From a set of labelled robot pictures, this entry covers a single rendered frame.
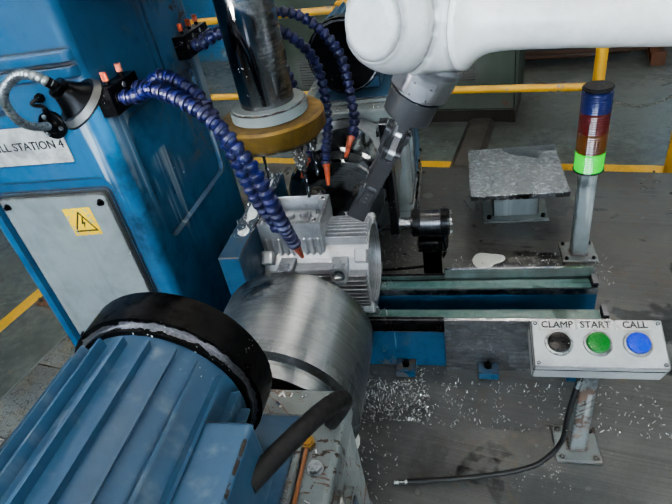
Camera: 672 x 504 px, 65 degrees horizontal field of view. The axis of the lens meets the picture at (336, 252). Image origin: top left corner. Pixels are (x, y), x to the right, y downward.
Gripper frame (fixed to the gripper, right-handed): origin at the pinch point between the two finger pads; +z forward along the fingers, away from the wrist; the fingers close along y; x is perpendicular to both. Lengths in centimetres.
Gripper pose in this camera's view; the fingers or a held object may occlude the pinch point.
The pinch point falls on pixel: (363, 200)
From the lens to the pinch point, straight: 90.0
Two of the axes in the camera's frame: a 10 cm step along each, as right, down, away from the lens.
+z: -3.5, 7.1, 6.1
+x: 9.2, 3.9, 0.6
